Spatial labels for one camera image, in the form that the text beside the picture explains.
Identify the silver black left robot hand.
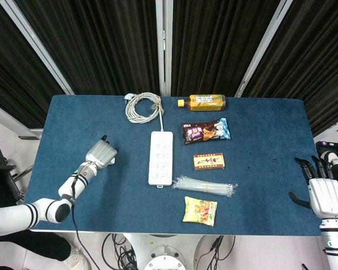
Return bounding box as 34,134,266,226
85,135,118,172

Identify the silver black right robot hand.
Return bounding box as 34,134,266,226
288,156,338,219

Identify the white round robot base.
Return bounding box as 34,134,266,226
121,233,212,270

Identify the dark board with coloured stickers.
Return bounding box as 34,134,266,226
315,141,338,164

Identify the white power strip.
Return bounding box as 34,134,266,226
148,130,174,188

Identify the blue velvet table cloth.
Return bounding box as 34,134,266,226
24,94,323,236

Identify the black office chair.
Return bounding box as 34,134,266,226
0,133,33,206

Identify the bundle of clear wrapped straws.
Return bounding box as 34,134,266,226
171,175,239,199

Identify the brown cone snack packet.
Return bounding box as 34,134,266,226
181,117,232,145

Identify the black curtain panel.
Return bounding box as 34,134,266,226
14,0,161,96
171,0,282,98
0,0,65,129
242,0,338,137

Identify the white sneaker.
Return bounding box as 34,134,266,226
63,247,91,270

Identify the yellow and red small box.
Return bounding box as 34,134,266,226
193,152,225,172

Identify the black trouser leg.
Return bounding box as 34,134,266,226
0,230,72,261

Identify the green yellow biscuit bag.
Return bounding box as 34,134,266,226
182,196,218,227

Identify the tea bottle with yellow label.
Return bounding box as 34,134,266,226
177,94,226,112

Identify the coiled white power cord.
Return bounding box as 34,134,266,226
124,92,166,132

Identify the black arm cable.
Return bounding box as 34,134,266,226
70,173,101,270

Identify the black floor cable bundle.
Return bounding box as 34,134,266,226
101,233,139,270
205,235,236,270

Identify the white slanted frame post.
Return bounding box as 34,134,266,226
0,0,75,96
234,0,294,98

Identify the white upright frame post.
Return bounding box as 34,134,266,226
155,0,174,97

